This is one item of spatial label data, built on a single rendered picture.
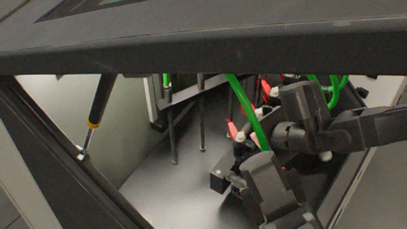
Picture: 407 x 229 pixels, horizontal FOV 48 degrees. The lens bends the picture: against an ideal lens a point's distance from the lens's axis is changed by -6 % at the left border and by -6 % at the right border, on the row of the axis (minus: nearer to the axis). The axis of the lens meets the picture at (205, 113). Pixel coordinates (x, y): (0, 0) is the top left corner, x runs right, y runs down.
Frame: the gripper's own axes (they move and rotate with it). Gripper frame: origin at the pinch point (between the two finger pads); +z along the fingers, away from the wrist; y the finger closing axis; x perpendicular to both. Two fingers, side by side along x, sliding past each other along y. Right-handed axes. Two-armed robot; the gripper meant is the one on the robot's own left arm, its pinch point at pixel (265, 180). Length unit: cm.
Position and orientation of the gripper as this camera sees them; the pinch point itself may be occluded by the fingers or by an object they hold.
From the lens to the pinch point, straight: 90.7
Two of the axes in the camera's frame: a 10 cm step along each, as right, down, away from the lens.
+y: -9.4, 3.5, 0.3
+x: 3.5, 9.2, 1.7
